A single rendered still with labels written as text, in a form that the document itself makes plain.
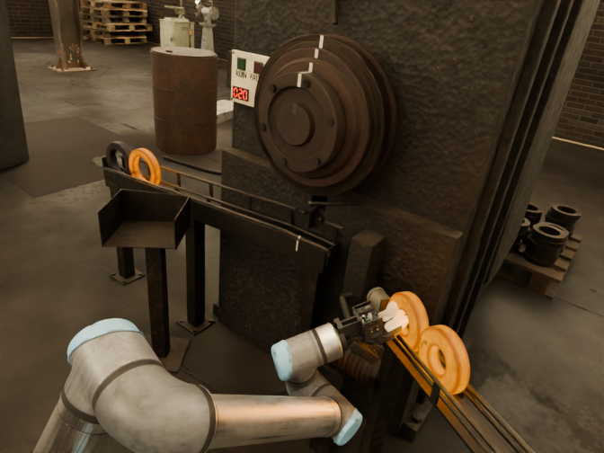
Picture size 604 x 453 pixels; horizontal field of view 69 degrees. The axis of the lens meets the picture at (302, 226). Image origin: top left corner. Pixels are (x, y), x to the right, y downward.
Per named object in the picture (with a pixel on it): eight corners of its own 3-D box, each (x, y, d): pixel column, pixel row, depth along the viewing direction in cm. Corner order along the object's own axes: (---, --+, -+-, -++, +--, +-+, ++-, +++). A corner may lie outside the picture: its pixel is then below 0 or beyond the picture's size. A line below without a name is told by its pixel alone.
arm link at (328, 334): (330, 370, 109) (316, 343, 117) (348, 362, 110) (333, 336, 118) (324, 346, 105) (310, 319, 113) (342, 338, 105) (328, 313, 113)
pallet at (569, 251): (377, 226, 322) (388, 170, 301) (423, 198, 380) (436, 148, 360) (552, 300, 260) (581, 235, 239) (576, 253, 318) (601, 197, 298)
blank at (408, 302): (402, 280, 121) (391, 282, 120) (434, 311, 108) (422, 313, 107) (393, 328, 127) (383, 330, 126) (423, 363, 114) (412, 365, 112)
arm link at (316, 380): (308, 419, 115) (301, 396, 107) (281, 389, 123) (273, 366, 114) (334, 395, 119) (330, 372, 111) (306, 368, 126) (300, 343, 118)
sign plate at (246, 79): (234, 100, 168) (235, 49, 159) (287, 115, 155) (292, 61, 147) (229, 100, 166) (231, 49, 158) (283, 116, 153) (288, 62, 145)
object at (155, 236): (135, 333, 201) (120, 189, 167) (192, 339, 201) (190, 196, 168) (117, 367, 183) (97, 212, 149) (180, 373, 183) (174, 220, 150)
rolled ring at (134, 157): (150, 198, 200) (156, 196, 203) (158, 166, 189) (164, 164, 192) (125, 173, 205) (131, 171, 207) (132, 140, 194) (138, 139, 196)
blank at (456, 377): (434, 312, 108) (422, 314, 107) (477, 351, 94) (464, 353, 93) (423, 363, 113) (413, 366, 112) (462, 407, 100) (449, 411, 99)
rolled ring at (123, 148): (127, 146, 199) (133, 145, 201) (102, 139, 208) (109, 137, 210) (132, 184, 206) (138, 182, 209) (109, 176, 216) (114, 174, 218)
